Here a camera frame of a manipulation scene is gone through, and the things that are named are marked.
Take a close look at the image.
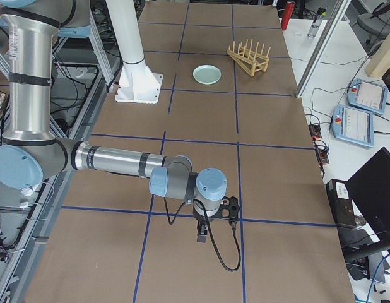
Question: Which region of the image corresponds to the light green plate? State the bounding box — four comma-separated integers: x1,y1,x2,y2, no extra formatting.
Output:
192,64,222,85

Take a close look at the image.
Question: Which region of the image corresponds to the white pedestal column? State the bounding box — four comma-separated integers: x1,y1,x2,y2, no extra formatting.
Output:
106,0,163,104

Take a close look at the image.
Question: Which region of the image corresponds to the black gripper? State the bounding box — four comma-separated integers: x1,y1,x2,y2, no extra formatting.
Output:
193,207,222,243

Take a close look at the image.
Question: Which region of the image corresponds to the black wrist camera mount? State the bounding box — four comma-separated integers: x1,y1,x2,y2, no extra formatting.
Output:
217,196,240,220

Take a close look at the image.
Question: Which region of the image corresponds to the clear plastic bottle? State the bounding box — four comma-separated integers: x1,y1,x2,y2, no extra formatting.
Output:
307,7,327,38

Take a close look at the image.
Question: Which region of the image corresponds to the aluminium frame post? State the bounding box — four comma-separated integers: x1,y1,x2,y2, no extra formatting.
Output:
295,0,351,98

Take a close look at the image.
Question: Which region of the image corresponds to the blue network cable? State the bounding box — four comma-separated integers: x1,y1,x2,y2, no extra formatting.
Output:
365,252,390,303

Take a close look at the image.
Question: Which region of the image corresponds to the red water bottle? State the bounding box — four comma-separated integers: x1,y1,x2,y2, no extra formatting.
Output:
281,1,295,31

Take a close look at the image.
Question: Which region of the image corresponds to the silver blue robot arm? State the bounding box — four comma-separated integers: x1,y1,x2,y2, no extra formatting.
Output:
0,1,227,242

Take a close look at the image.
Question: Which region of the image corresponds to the wooden beam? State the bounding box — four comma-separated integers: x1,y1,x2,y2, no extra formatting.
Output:
365,33,390,78

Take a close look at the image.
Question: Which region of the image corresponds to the orange black power strip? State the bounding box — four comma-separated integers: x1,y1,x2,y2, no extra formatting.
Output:
309,123,329,165

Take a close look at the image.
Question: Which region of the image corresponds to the lower teach pendant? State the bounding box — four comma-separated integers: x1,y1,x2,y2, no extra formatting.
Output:
331,105,374,148

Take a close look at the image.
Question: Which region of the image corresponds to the grey office chair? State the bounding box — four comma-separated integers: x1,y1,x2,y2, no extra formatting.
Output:
357,1,390,45

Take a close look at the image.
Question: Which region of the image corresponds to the black computer box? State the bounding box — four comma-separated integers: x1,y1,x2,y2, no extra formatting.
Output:
326,179,367,230

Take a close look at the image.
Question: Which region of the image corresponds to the upper teach pendant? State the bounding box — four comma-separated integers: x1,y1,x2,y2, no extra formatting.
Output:
347,78,388,115

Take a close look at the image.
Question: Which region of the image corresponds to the black laptop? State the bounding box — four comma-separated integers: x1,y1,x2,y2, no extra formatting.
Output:
343,147,390,262

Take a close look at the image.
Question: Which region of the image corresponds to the wooden plate rack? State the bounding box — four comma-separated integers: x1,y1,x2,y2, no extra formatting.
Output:
227,39,271,77

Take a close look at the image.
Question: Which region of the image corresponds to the teach pendant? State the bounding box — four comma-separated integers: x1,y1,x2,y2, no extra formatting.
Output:
331,105,374,148
347,78,388,115

